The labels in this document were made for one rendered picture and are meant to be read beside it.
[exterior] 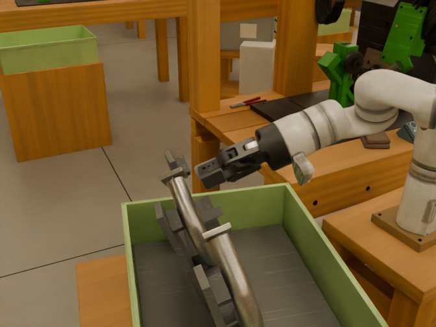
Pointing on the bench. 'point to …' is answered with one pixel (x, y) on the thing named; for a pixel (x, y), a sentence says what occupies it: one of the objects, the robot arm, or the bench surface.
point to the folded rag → (376, 141)
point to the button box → (407, 132)
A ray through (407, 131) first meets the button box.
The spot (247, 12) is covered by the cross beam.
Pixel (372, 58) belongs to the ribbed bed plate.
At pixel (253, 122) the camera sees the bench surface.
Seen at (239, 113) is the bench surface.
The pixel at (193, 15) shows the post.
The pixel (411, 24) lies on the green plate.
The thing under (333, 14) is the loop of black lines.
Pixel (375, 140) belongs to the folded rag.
